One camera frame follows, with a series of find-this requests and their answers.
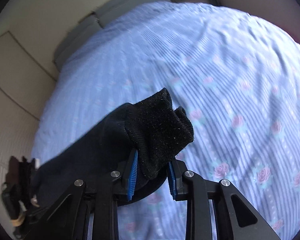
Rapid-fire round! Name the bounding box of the floral striped bed sheet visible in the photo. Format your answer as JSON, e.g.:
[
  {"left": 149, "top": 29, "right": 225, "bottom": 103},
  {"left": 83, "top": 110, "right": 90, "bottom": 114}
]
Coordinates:
[{"left": 30, "top": 1, "right": 300, "bottom": 240}]

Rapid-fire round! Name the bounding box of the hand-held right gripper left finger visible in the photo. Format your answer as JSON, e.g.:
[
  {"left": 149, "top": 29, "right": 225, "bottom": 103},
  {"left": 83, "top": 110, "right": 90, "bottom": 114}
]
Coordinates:
[{"left": 19, "top": 149, "right": 139, "bottom": 240}]

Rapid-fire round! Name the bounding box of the beige padded headboard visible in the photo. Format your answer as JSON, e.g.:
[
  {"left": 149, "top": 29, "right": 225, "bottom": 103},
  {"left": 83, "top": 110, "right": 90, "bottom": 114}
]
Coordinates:
[{"left": 0, "top": 30, "right": 57, "bottom": 210}]

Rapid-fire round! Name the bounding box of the black sock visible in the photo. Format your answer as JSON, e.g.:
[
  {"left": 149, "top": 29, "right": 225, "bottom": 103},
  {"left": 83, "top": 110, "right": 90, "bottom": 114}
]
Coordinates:
[{"left": 30, "top": 87, "right": 194, "bottom": 201}]

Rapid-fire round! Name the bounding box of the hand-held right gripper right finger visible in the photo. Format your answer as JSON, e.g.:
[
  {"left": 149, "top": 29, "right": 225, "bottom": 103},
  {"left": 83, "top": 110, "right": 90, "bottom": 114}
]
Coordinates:
[{"left": 166, "top": 159, "right": 281, "bottom": 240}]

